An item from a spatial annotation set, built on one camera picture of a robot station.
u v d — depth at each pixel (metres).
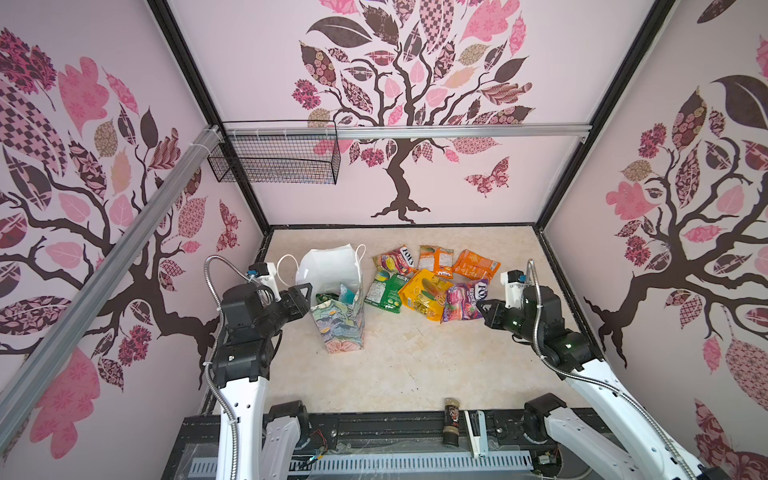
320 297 0.88
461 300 0.79
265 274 0.62
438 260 1.06
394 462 1.55
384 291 0.97
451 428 0.72
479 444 0.70
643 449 0.42
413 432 0.75
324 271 0.86
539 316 0.55
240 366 0.46
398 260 1.05
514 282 0.67
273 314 0.59
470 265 1.05
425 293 0.94
